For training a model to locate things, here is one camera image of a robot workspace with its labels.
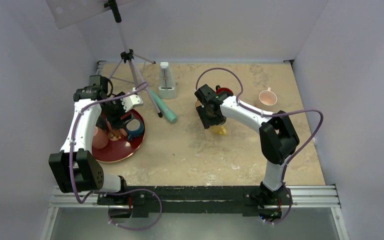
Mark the white metronome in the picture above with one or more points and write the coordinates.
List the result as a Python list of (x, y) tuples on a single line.
[(167, 87)]

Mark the red round tray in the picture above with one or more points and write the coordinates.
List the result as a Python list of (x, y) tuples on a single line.
[(120, 148)]

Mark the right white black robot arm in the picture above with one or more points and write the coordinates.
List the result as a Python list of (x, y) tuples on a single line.
[(278, 137)]

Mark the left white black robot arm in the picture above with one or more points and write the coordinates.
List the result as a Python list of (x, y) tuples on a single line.
[(74, 167)]

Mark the white perforated board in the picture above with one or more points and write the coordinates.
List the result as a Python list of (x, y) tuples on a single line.
[(69, 12)]

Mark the blue white mug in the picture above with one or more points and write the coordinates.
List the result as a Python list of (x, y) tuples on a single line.
[(134, 129)]

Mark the yellow mug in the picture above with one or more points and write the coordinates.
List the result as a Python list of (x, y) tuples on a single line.
[(219, 129)]

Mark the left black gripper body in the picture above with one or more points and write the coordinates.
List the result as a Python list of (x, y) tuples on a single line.
[(113, 111)]

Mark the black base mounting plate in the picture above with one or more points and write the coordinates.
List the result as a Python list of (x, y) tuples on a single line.
[(247, 200)]

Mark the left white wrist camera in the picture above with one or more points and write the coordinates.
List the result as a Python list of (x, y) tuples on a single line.
[(131, 101)]

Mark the red mug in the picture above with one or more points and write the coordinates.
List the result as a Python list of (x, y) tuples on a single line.
[(223, 91)]

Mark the silver tripod stand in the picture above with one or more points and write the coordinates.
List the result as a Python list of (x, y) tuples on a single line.
[(128, 55)]

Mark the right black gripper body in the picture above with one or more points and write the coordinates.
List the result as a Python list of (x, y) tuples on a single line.
[(214, 119)]

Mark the aluminium frame rail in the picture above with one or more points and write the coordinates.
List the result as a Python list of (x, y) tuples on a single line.
[(303, 196)]

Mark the salmon mug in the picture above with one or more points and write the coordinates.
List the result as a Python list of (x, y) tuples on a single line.
[(116, 134)]

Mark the light pink mug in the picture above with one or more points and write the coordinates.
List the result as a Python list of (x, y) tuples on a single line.
[(268, 97)]

